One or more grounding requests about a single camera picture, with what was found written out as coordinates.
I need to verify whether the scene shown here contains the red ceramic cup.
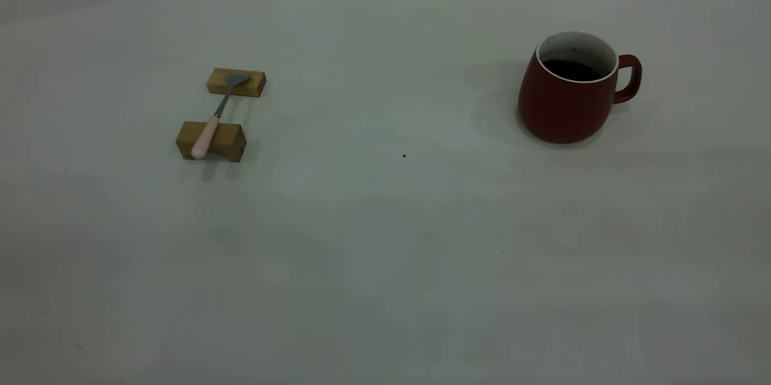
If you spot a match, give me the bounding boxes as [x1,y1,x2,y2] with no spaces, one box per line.
[517,31,643,145]

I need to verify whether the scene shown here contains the flat rectangular wooden block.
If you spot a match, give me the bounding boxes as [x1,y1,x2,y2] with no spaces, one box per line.
[207,68,267,98]

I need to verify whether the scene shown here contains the pink handled metal spoon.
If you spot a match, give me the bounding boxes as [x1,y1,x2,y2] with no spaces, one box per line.
[191,72,251,160]

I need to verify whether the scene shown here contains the arched wooden block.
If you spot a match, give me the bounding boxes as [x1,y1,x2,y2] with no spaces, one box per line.
[175,121,247,163]

